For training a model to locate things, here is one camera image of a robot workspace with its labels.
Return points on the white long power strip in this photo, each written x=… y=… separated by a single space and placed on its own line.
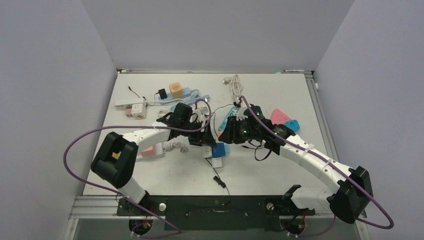
x=123 y=104

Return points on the pink cube socket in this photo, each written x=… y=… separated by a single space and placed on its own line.
x=148 y=153

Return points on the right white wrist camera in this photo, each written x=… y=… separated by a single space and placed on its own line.
x=241 y=115

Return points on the blue white small adapter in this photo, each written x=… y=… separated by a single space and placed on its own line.
x=219 y=150

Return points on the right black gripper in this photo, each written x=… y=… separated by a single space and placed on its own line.
x=230 y=134

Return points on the yellow socket block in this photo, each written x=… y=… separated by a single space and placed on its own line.
x=115 y=155

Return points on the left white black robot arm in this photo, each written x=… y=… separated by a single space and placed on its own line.
x=115 y=160

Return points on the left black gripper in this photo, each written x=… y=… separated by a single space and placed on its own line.
x=202 y=138

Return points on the blue square plug adapter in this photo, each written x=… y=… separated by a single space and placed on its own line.
x=293 y=125

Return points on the orange cube socket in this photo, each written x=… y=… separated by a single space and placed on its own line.
x=176 y=90

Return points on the white cube adapter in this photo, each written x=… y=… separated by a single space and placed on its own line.
x=139 y=110

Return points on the pink triangular socket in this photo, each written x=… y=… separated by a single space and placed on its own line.
x=279 y=118

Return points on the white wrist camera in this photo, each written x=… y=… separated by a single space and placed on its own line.
x=200 y=115
x=241 y=115

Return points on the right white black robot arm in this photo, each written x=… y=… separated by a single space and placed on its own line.
x=347 y=190

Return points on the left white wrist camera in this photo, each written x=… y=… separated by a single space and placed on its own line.
x=200 y=115

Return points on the small black charger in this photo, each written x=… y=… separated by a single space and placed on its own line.
x=162 y=94

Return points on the teal usb charger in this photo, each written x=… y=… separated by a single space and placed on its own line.
x=227 y=149

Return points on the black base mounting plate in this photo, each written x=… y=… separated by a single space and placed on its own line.
x=225 y=213

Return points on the teal power strip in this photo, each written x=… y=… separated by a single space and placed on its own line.
x=231 y=113

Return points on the light blue power strip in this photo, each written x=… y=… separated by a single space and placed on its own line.
x=186 y=92

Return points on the white charger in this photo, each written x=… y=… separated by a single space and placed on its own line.
x=206 y=151

